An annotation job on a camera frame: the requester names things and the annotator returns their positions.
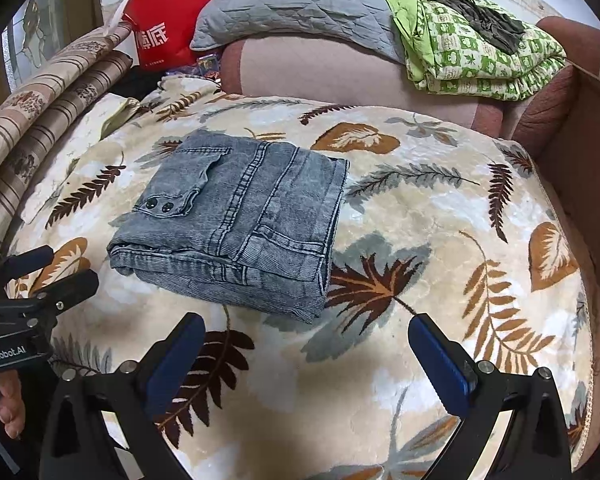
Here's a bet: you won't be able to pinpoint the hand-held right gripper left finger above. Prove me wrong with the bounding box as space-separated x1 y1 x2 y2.
40 311 207 480

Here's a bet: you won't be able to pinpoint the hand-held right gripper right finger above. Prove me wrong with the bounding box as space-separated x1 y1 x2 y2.
408 312 573 480

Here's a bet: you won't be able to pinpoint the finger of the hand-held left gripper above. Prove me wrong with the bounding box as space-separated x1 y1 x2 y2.
29 269 101 322
0 245 57 282

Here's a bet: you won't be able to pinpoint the blue-grey denim pants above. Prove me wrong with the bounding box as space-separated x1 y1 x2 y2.
106 129 351 325

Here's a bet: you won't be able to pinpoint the person's left hand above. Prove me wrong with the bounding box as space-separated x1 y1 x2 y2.
0 370 28 441

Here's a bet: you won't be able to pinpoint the beige striped cloth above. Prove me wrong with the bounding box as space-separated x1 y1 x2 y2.
0 20 136 266

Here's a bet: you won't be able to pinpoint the leaf-print fleece blanket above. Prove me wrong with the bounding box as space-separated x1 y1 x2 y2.
5 76 600 480

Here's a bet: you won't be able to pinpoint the black cloth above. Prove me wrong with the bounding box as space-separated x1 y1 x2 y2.
117 65 168 98

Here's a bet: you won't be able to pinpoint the patterned glass window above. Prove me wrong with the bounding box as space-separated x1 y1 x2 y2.
0 0 101 91

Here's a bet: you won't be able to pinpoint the colourful printed packet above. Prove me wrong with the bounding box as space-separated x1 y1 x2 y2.
185 52 223 81

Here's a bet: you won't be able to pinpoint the brown cardboard box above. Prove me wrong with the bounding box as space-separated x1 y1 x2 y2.
535 60 600 281

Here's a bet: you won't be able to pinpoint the red paper bag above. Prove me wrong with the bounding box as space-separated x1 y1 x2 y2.
121 0 223 72

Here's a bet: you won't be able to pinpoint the green patterned quilt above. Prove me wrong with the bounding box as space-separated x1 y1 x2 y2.
370 0 567 102

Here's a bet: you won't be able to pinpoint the pink bolster pillow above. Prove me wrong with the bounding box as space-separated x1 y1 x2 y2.
220 16 600 141

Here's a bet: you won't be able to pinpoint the dark grey cloth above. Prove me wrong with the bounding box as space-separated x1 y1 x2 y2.
415 0 528 55

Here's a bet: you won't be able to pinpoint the grey quilted pillow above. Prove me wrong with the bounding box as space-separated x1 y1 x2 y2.
190 0 411 66

